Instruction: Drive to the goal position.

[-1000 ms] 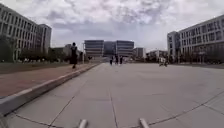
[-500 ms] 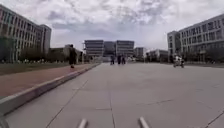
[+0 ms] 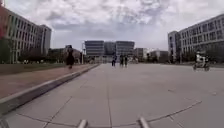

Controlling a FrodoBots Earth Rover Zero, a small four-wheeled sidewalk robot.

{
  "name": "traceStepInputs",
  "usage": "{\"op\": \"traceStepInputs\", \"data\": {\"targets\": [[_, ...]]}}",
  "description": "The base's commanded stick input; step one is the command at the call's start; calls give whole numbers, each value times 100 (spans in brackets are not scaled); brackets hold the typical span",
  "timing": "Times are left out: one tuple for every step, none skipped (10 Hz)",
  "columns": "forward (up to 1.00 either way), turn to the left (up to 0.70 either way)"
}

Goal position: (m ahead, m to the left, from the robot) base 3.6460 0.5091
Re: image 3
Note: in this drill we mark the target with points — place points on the person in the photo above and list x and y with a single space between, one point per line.
199 57
121 60
114 60
70 58
126 60

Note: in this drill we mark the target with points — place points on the blue glass building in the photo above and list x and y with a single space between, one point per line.
96 48

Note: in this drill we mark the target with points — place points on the pole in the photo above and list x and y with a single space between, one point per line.
83 53

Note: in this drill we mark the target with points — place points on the grey concrete road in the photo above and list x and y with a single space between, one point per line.
133 90

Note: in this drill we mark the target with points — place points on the low brown building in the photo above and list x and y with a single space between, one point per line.
56 53

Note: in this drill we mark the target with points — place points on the robot's own part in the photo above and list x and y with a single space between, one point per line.
82 124
144 123

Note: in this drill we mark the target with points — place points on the row of trees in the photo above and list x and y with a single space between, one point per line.
216 53
33 55

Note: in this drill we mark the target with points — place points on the grey stone kerb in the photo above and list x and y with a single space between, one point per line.
33 91

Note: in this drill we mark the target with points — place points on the red brick path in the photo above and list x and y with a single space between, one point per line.
26 81

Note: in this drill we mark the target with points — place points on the white scooter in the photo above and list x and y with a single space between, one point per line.
201 65

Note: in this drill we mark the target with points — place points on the long pale building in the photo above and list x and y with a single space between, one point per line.
26 33

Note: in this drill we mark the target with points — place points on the grass strip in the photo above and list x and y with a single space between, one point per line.
20 68

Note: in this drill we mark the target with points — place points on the large pale building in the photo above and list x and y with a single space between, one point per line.
200 35

